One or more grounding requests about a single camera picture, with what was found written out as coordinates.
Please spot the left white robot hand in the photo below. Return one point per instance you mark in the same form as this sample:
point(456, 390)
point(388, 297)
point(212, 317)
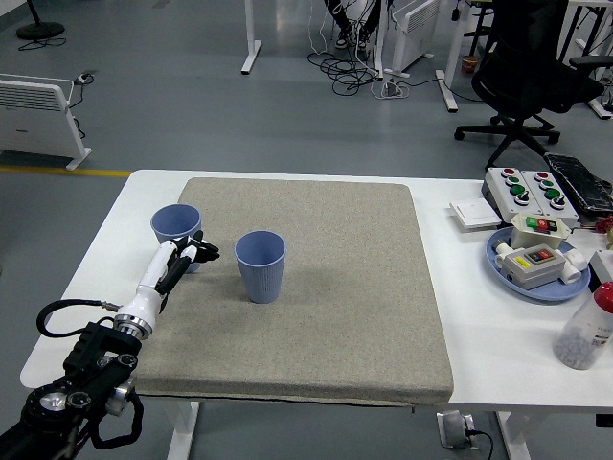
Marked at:
point(151, 282)

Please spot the blue ribbed plastic cup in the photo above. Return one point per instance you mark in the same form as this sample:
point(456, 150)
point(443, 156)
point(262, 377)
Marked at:
point(174, 223)
point(261, 282)

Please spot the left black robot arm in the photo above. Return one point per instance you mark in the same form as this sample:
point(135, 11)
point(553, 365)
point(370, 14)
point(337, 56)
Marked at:
point(96, 359)

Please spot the white push-button control box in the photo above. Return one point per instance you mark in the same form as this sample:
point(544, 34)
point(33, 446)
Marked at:
point(567, 211)
point(498, 191)

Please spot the small brown cup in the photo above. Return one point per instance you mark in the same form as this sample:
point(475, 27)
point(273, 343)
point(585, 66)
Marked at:
point(470, 65)

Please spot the grey-brown fabric mat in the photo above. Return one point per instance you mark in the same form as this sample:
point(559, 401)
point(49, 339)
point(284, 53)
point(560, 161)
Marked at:
point(311, 297)

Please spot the large white panel heater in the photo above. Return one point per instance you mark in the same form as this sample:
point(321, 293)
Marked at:
point(33, 120)

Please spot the floor power plug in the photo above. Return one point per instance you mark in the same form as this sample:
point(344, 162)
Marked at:
point(86, 76)

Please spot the white desk leg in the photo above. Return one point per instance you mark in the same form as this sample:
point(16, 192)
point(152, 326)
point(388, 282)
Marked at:
point(251, 43)

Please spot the black round stand base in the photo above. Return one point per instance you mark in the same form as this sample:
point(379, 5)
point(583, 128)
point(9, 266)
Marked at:
point(40, 29)

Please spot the white power strip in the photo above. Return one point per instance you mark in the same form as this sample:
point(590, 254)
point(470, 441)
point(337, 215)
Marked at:
point(393, 89)

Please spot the person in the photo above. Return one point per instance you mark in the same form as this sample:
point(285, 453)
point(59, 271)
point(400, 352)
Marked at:
point(346, 33)

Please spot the white table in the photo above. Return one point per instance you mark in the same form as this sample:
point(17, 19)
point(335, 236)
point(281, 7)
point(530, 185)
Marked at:
point(479, 335)

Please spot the silver floor socket box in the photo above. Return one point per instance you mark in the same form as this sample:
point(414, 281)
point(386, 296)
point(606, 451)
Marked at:
point(452, 429)

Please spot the small white pipe fitting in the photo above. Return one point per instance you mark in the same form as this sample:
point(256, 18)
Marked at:
point(504, 248)

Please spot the white panel heater on feet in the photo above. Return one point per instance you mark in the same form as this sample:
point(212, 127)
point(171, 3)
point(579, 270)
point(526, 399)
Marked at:
point(416, 33)

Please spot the blue round plate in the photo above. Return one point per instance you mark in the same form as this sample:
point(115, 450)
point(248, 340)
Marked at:
point(551, 293)

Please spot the large white pipe fitting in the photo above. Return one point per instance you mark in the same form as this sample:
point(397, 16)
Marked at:
point(574, 266)

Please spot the black office chair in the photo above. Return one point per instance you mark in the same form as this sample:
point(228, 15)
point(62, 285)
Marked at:
point(522, 72)

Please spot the clear bottle red cap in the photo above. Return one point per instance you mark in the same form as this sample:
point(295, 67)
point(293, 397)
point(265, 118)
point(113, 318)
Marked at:
point(582, 335)

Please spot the black wrapped keyboard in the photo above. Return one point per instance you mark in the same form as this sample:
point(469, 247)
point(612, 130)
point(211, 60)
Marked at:
point(582, 184)

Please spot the white desk with long foot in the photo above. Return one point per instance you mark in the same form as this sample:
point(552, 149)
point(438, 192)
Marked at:
point(601, 108)

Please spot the white wall switch plate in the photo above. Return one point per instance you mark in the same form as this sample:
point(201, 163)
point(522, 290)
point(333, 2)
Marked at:
point(474, 213)

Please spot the cream switch box coloured buttons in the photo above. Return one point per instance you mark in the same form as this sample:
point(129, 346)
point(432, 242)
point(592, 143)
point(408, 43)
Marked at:
point(524, 236)

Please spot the grey switch box yellow label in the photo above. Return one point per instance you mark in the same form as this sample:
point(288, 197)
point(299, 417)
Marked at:
point(531, 270)

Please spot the white desk frame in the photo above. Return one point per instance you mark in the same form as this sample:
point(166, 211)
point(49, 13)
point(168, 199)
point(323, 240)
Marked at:
point(455, 48)

